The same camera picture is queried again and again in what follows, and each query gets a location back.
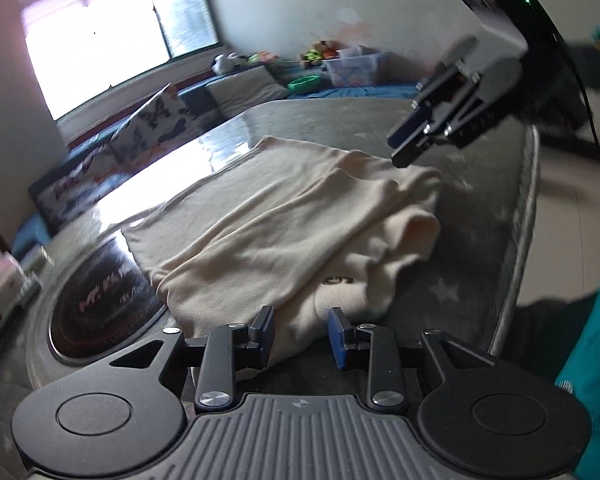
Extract grey cushion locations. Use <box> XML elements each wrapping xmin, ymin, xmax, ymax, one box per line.
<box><xmin>205</xmin><ymin>67</ymin><xmax>290</xmax><ymax>111</ymax></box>

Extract cream sweatshirt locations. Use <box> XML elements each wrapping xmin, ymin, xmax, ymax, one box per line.
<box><xmin>121</xmin><ymin>135</ymin><xmax>443</xmax><ymax>383</ymax></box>

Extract person's dark trousers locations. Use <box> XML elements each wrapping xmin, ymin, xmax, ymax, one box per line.
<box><xmin>517</xmin><ymin>295</ymin><xmax>600</xmax><ymax>381</ymax></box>

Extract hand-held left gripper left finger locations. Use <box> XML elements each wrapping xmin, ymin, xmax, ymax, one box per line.
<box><xmin>107</xmin><ymin>305</ymin><xmax>277</xmax><ymax>409</ymax></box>

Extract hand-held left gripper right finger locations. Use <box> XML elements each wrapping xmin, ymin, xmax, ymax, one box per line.
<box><xmin>327</xmin><ymin>306</ymin><xmax>497</xmax><ymax>409</ymax></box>

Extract panda plush toy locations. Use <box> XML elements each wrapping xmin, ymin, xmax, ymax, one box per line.
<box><xmin>212</xmin><ymin>52</ymin><xmax>246</xmax><ymax>75</ymax></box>

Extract window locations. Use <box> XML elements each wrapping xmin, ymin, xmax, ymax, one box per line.
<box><xmin>20</xmin><ymin>0</ymin><xmax>221</xmax><ymax>121</ymax></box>

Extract flat green box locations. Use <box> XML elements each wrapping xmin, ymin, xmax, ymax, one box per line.
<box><xmin>20</xmin><ymin>245</ymin><xmax>56</xmax><ymax>273</ymax></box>

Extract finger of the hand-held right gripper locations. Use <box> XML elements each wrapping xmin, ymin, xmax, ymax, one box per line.
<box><xmin>391</xmin><ymin>59</ymin><xmax>524</xmax><ymax>169</ymax></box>
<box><xmin>386</xmin><ymin>34</ymin><xmax>479</xmax><ymax>149</ymax></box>

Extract blue patterned sofa cover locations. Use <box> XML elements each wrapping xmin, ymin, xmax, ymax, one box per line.
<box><xmin>285</xmin><ymin>82</ymin><xmax>421</xmax><ymax>102</ymax></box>

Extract black round hotplate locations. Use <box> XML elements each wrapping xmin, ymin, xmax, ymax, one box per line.
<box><xmin>47</xmin><ymin>236</ymin><xmax>168</xmax><ymax>366</ymax></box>

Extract clear plastic storage box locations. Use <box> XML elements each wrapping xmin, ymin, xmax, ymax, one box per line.
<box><xmin>321</xmin><ymin>46</ymin><xmax>383</xmax><ymax>88</ymax></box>

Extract square butterfly print pillow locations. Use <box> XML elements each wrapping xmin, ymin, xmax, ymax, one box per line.
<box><xmin>109</xmin><ymin>84</ymin><xmax>188</xmax><ymax>163</ymax></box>

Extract green bowl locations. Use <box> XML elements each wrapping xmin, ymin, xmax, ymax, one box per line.
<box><xmin>286</xmin><ymin>74</ymin><xmax>322</xmax><ymax>93</ymax></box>

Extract flat butterfly print pillow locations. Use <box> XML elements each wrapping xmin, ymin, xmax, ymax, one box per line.
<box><xmin>32</xmin><ymin>147</ymin><xmax>131</xmax><ymax>226</ymax></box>

